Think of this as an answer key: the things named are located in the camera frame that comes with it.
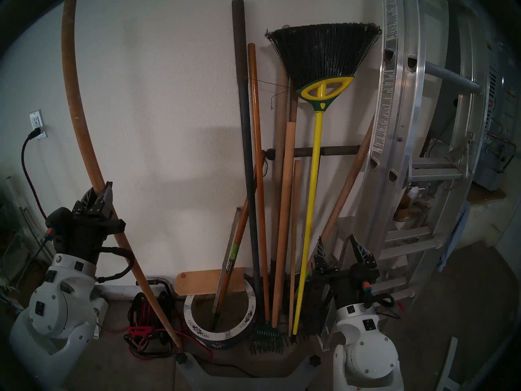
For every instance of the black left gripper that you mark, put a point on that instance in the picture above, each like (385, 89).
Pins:
(81, 235)

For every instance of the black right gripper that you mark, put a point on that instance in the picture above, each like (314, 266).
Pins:
(346, 282)

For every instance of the wooden pole with threaded tip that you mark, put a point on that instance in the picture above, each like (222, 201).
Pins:
(75, 109)

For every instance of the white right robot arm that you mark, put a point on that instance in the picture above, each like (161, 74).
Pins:
(366, 353)

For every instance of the white floral ceramic pot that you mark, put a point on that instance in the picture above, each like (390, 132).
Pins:
(215, 337)

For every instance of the light smooth wooden dowel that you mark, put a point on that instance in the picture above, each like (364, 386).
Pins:
(285, 211)

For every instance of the weathered grey wooden pole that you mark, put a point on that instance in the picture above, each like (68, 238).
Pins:
(279, 129)

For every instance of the aluminium extension ladder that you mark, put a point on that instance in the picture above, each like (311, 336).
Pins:
(390, 109)

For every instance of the long dark grey pole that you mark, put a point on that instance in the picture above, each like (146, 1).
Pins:
(244, 109)

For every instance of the grey metal appliance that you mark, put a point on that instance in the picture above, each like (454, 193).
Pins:
(496, 162)

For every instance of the white wall outlet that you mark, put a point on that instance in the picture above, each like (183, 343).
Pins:
(36, 119)

